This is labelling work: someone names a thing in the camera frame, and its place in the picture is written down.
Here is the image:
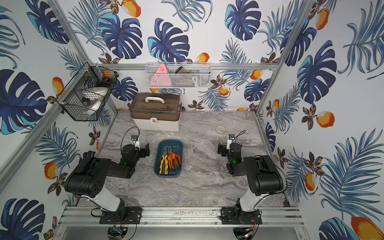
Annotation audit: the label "teal plastic storage tray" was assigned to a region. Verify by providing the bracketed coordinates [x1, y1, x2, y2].
[154, 140, 184, 178]

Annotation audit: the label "yellow black combination pliers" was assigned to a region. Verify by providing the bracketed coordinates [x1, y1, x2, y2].
[159, 147, 169, 175]

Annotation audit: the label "orange long nose pliers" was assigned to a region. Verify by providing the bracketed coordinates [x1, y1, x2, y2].
[168, 147, 181, 172]

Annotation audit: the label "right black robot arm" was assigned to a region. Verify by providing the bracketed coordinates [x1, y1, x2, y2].
[218, 143, 284, 225]

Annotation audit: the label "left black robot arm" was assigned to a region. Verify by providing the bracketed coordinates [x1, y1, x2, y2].
[64, 144, 150, 225]

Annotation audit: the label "masking tape roll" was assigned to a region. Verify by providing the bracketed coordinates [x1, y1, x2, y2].
[214, 124, 228, 135]

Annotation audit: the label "white brown toolbox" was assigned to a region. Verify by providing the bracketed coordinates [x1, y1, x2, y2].
[129, 93, 182, 132]

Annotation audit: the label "white bowl in basket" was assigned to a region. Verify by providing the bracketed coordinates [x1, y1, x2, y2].
[81, 87, 108, 115]

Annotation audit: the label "pink triangle card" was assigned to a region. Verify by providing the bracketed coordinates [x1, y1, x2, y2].
[149, 64, 172, 88]

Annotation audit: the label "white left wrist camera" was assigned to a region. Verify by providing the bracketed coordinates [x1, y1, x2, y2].
[131, 135, 140, 148]

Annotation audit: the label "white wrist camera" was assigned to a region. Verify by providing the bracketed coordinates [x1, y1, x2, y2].
[228, 134, 236, 145]
[131, 135, 140, 148]

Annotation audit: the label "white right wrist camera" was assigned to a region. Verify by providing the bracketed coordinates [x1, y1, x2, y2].
[228, 134, 236, 145]

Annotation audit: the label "white mesh wall basket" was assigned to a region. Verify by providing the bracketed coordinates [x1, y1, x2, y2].
[145, 62, 212, 89]

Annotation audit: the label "black wire basket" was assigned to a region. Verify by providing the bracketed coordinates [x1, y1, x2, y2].
[56, 63, 119, 122]

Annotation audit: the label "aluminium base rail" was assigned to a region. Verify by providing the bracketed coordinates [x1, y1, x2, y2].
[59, 207, 304, 228]

